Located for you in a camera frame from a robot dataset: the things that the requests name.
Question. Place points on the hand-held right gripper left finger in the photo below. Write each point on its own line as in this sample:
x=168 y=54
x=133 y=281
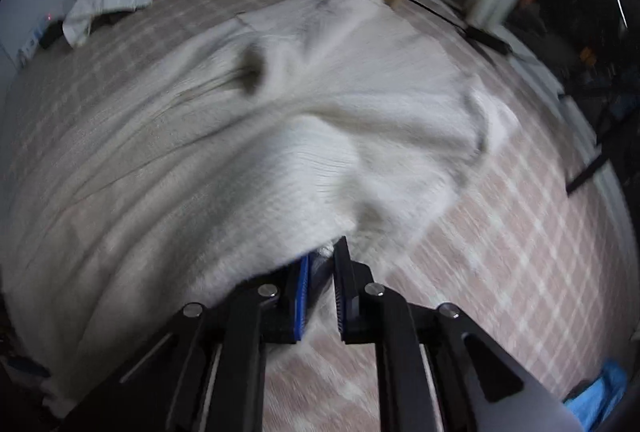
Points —
x=302 y=302

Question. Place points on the plaid bed sheet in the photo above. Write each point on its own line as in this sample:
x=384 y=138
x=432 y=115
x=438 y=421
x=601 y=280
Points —
x=525 y=262

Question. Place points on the black power adapter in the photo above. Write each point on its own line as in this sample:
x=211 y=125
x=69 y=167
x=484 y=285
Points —
x=50 y=34

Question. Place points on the cream knit sweater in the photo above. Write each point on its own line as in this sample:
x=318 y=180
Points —
x=300 y=86

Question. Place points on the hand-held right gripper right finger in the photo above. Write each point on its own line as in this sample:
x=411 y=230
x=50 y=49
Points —
x=340 y=292

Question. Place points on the white power strip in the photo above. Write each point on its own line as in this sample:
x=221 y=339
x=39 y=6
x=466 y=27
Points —
x=30 y=44

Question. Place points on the black bar object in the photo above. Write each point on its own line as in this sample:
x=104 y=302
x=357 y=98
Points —
x=487 y=39

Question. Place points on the blue cloth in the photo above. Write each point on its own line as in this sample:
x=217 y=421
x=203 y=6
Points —
x=605 y=392

